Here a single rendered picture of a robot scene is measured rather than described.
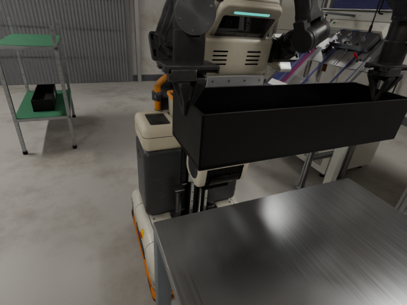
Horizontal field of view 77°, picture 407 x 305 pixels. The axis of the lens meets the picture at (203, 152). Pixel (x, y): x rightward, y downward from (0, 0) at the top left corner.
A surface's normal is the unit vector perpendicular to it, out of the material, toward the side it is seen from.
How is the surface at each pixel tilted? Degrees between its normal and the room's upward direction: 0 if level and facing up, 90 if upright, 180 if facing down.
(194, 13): 89
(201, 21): 89
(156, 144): 90
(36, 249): 0
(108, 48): 90
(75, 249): 0
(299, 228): 0
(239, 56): 98
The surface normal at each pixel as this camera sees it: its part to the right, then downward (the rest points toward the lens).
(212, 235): 0.07, -0.87
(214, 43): 0.37, 0.59
